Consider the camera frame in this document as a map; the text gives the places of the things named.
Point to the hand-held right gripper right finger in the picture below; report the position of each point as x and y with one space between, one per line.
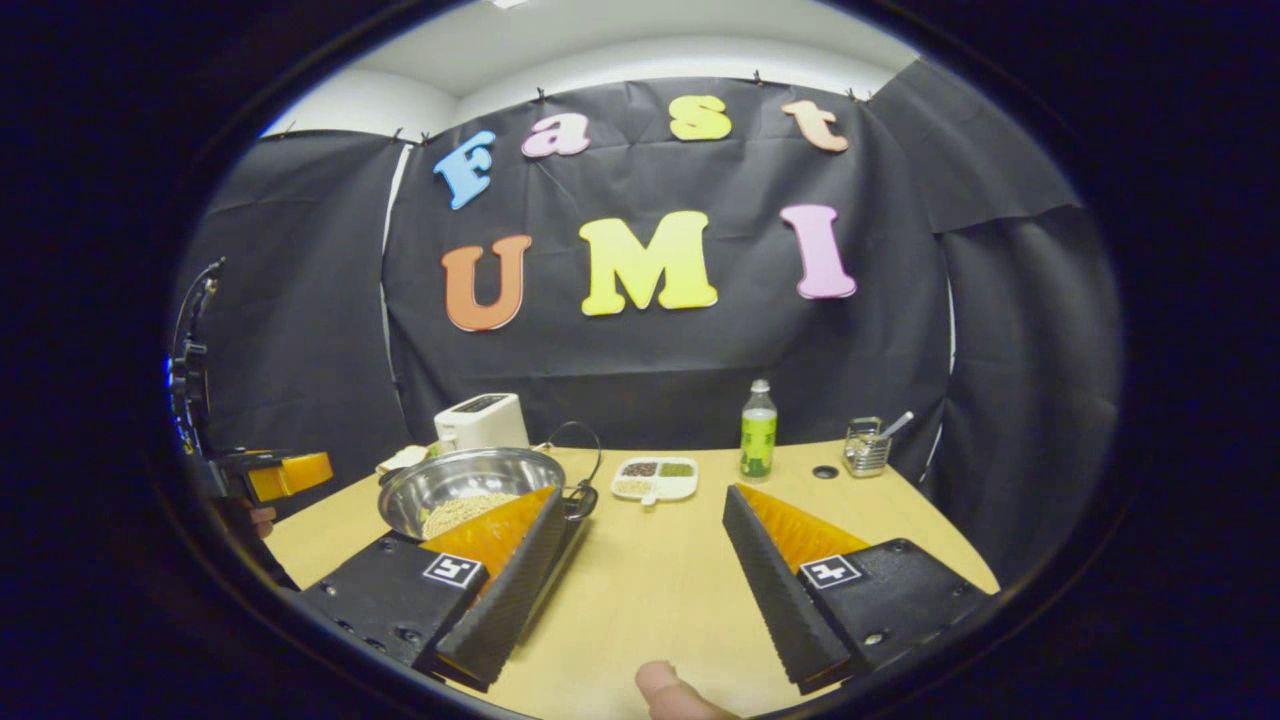
780 600

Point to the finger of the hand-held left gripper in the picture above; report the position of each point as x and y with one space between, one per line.
290 474

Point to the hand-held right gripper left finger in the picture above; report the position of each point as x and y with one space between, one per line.
510 610

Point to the black induction cooktop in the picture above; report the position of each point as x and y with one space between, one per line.
570 548

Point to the heap of soybeans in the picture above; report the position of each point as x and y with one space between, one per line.
460 512

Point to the bread slice on small tray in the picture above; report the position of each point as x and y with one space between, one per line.
402 460

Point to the green drink bottle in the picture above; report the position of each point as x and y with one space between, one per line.
758 440

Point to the white divided dish of beans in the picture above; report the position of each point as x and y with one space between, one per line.
655 490

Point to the white toaster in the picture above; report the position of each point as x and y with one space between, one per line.
480 425

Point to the metal spoon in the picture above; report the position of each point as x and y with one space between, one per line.
898 424

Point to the black backdrop cloth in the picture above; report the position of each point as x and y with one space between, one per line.
850 330

